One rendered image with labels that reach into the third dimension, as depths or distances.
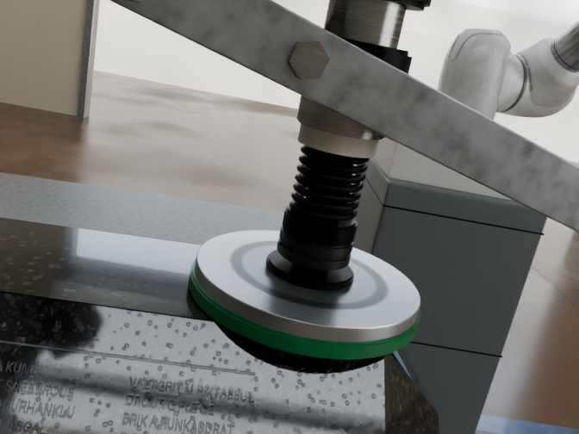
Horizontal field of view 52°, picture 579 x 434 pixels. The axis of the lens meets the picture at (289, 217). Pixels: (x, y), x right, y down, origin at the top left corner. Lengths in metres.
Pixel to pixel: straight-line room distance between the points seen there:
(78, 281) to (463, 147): 0.34
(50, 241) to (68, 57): 5.14
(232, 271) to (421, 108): 0.21
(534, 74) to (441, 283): 0.58
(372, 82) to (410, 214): 1.00
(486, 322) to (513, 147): 1.12
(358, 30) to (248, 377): 0.29
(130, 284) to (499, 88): 1.22
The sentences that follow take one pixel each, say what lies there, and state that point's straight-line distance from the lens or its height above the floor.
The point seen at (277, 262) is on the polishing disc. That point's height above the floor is 0.88.
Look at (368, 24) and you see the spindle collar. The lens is 0.50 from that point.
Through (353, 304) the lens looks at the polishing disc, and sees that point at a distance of 0.52.
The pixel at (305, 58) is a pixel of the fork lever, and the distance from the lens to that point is 0.45.
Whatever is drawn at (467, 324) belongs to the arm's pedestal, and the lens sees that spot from 1.60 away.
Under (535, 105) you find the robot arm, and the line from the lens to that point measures 1.71.
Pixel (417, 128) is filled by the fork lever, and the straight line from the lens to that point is 0.49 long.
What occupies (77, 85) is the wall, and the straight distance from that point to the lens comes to 5.74.
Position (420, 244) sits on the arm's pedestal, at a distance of 1.48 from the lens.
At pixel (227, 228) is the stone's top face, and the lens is 0.72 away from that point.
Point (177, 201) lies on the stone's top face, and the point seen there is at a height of 0.85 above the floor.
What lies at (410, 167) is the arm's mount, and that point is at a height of 0.83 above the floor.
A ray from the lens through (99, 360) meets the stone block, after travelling 0.50.
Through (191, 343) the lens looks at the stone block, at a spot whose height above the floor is 0.83.
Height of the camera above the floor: 1.09
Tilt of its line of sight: 17 degrees down
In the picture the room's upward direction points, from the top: 11 degrees clockwise
